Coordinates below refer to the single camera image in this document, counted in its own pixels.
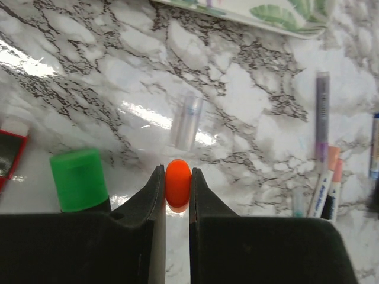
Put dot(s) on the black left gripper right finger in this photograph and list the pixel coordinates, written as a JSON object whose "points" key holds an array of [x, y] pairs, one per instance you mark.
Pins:
{"points": [[228, 248]]}

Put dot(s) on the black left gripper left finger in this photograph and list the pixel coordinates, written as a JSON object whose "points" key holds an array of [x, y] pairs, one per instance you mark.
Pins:
{"points": [[126, 245]]}

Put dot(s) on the orange highlighter cap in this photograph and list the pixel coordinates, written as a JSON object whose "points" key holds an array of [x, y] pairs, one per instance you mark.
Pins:
{"points": [[178, 185]]}

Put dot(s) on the blue tip thin pen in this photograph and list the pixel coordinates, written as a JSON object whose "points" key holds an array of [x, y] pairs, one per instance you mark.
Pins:
{"points": [[374, 149]]}

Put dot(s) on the green fineliner pen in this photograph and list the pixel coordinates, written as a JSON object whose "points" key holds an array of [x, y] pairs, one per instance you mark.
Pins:
{"points": [[298, 204]]}

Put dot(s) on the clear plastic pen cap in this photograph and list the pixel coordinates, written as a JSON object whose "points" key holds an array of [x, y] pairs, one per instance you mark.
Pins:
{"points": [[186, 121]]}

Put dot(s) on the green cap black highlighter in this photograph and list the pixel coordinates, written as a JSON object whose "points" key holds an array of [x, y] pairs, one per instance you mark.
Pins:
{"points": [[79, 181]]}

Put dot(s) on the peach cap white marker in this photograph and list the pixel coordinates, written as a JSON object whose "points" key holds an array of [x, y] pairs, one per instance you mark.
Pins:
{"points": [[327, 168]]}

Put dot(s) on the pink cap white marker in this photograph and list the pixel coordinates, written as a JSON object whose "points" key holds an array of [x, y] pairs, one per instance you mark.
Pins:
{"points": [[330, 208]]}

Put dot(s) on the red black box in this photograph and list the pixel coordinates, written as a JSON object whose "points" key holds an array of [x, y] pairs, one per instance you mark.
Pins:
{"points": [[12, 147]]}

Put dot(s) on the grey purple marker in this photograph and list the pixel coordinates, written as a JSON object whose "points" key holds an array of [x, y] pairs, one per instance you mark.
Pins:
{"points": [[322, 119]]}

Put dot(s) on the floral leaf pattern tray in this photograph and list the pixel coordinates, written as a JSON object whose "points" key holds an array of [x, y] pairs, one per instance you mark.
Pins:
{"points": [[304, 19]]}

